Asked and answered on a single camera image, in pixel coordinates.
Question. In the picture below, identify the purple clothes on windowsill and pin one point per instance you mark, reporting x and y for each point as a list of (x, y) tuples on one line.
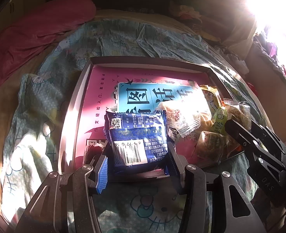
[(273, 55)]

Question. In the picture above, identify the brown chocolate bar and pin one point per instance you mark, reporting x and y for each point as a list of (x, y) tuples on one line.
[(93, 150)]

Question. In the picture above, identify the grey cardboard box pink inside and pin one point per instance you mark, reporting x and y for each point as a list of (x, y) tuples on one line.
[(101, 97)]

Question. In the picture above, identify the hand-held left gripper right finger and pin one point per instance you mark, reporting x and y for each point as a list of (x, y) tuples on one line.
[(173, 167)]

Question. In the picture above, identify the pink blanket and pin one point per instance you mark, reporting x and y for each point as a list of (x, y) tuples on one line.
[(31, 36)]

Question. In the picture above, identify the beige curtain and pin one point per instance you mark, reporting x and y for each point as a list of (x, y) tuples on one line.
[(239, 36)]

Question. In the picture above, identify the dark blue biscuit packet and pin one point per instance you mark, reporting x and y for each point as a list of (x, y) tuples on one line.
[(138, 136)]

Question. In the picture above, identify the pile of folded clothes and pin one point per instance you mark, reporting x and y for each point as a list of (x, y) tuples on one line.
[(186, 14)]

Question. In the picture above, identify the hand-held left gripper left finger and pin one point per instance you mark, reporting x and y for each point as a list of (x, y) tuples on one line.
[(103, 174)]

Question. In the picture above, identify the printed cartoon cat blanket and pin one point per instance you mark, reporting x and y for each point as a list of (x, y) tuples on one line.
[(36, 106)]

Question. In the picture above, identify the clear packet round pastry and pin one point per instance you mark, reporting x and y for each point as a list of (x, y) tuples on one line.
[(181, 116)]

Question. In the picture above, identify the long yellow-green snack packet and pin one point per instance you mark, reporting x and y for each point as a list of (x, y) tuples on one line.
[(210, 148)]

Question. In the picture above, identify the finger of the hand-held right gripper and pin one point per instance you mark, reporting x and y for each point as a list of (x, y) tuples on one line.
[(244, 138), (271, 140)]

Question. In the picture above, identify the clear packet brown shredded pastry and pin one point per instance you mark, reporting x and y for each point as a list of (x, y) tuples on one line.
[(237, 111)]

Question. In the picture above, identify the light green snack packet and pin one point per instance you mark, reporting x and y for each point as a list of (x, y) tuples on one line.
[(219, 121)]

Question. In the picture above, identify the bed with beige sheet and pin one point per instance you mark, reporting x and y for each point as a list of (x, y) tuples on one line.
[(2, 116)]

